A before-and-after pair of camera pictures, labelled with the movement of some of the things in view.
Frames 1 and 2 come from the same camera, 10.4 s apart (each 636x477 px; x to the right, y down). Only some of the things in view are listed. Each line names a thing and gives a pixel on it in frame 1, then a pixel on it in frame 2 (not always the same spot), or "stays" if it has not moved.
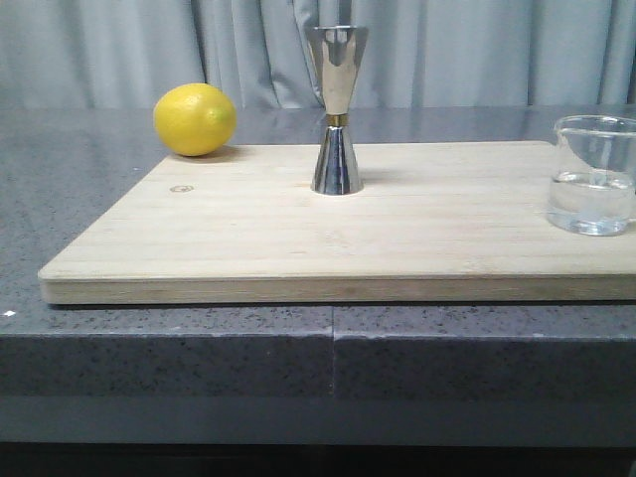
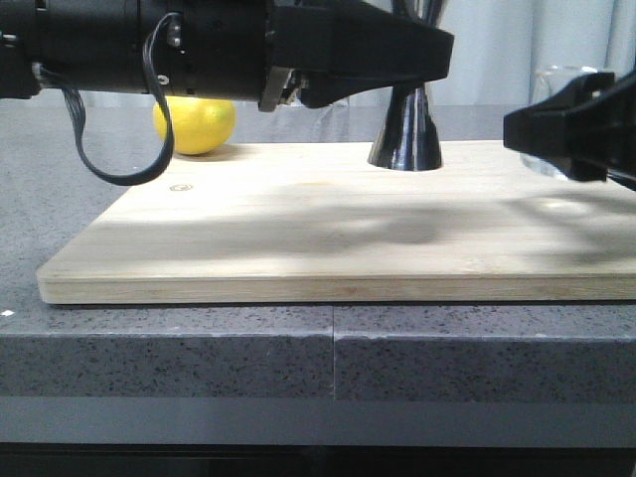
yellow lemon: [194, 119] stays
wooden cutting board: [434, 223] stays
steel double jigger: [336, 51] → [407, 137]
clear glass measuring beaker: [592, 191] → [545, 82]
